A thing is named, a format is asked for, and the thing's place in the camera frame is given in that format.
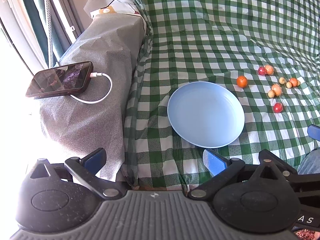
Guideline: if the small yellow longan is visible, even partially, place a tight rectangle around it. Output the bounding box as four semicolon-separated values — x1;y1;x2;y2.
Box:
279;77;286;85
268;90;275;98
286;81;292;89

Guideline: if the small orange fruit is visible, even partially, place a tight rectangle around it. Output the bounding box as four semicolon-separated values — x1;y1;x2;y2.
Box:
289;78;300;87

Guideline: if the pale orange peach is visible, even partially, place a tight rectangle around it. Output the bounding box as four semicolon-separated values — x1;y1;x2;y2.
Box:
271;83;282;96

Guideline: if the dark red plum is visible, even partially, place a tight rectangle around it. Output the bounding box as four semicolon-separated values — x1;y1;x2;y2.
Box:
258;67;267;76

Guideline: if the orange tangerine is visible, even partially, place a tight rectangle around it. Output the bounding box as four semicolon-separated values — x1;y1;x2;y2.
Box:
236;76;248;88

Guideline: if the blue jeans leg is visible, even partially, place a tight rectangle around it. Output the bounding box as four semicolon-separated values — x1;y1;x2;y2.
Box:
298;148;320;174

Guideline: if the light blue plate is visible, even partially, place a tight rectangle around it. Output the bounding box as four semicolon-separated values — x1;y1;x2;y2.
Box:
167;81;245;148

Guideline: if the orange peach fruit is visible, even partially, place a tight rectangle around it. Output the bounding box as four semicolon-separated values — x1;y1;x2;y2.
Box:
264;64;274;75

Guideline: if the black smartphone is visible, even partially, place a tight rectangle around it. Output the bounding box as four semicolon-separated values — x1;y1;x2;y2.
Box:
25;61;93;99

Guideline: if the green checkered cloth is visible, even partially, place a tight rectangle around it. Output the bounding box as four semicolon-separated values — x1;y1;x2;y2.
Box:
121;0;319;190

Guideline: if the white folding rack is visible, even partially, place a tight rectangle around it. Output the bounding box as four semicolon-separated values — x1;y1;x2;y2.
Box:
1;0;84;75

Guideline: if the white paper with sticker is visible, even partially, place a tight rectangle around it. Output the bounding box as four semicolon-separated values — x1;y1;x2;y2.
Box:
84;0;140;19

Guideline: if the white charging cable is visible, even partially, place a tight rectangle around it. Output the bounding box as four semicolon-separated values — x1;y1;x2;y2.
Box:
69;71;113;105

